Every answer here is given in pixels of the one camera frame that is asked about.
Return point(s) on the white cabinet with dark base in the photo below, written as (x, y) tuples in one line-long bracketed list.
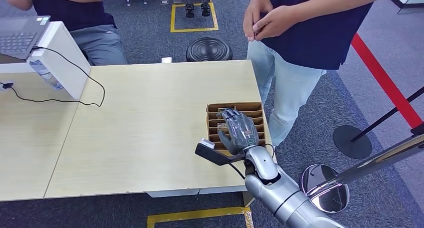
[(409, 0)]

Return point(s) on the seated person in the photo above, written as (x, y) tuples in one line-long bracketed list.
[(82, 17)]

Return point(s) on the chrome barrier stanchion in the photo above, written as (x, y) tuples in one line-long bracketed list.
[(328, 190)]

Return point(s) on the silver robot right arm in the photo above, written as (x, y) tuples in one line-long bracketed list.
[(281, 193)]

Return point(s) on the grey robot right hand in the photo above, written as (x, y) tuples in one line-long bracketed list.
[(242, 130)]

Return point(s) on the standing person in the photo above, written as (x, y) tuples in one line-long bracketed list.
[(314, 37)]

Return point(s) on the small grey floor plate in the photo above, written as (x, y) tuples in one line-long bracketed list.
[(164, 2), (177, 1)]

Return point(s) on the brown cardboard slotted card holder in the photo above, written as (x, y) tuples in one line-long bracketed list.
[(251, 107)]

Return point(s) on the white laptop stand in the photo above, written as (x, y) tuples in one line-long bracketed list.
[(66, 60)]

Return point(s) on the clear plastic water bottle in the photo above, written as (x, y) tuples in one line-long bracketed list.
[(46, 75)]

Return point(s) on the wrist camera box with bracket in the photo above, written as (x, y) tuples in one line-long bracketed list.
[(212, 153)]

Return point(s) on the small white block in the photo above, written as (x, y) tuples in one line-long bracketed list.
[(166, 60)]

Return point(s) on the white table underframe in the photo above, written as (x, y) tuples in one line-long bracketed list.
[(185, 192)]

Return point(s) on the black barrier stanchion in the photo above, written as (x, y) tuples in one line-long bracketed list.
[(351, 143)]

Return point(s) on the red barrier belt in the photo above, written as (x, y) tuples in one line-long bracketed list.
[(381, 75)]

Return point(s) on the grey laptop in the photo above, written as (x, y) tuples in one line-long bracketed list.
[(20, 37)]

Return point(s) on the standing person's right hand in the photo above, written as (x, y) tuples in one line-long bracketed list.
[(255, 10)]

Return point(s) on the yellow floor tape square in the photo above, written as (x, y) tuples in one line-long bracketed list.
[(198, 214), (193, 30)]

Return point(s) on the standing person's left hand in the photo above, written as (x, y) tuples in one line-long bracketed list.
[(278, 19)]

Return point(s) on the black round stool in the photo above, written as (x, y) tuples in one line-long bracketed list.
[(208, 50)]

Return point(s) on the black machine foot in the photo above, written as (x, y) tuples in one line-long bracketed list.
[(205, 9), (189, 10)]

